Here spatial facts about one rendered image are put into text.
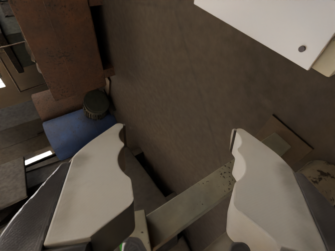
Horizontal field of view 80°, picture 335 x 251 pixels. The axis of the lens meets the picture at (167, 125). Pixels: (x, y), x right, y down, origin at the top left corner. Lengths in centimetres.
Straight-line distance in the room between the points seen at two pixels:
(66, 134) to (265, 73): 256
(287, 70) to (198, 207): 47
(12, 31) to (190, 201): 424
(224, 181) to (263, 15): 42
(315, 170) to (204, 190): 33
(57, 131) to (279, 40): 279
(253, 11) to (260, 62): 40
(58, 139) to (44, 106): 58
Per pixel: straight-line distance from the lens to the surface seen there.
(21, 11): 184
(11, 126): 448
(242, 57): 80
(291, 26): 34
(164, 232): 54
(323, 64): 34
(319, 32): 33
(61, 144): 294
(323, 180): 71
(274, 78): 74
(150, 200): 197
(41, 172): 371
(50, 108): 326
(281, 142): 79
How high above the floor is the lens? 60
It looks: 24 degrees down
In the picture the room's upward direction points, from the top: 115 degrees counter-clockwise
